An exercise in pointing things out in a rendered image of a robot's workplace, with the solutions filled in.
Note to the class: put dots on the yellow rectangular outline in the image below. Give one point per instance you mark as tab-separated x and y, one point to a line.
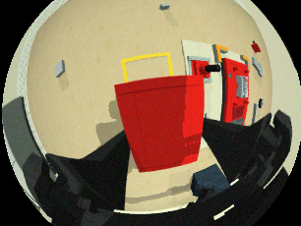
146	56

